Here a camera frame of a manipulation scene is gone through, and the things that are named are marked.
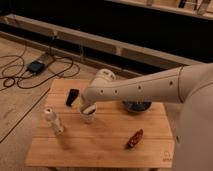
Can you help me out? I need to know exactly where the white rectangular eraser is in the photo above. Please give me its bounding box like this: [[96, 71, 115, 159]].
[[82, 105, 96, 115]]

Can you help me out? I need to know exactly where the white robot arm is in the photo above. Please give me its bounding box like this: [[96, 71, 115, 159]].
[[80, 63, 213, 171]]

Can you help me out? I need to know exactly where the black smartphone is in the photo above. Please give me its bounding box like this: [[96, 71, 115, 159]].
[[66, 89, 79, 106]]

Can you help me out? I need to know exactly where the clear plastic bottle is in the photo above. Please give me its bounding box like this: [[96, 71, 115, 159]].
[[44, 107, 64, 135]]

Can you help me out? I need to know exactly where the wooden table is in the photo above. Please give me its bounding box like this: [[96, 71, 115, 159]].
[[25, 79, 174, 168]]

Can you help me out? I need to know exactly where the dark blue bowl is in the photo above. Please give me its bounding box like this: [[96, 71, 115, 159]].
[[122, 101, 151, 113]]

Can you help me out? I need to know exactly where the blue power adapter box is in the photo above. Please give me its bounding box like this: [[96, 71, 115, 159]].
[[27, 61, 45, 74]]

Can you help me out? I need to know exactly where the red brown snack bar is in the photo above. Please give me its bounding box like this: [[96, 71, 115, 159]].
[[126, 129, 144, 149]]

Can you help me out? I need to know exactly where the black floor cable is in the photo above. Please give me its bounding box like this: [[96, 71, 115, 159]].
[[0, 46, 81, 144]]

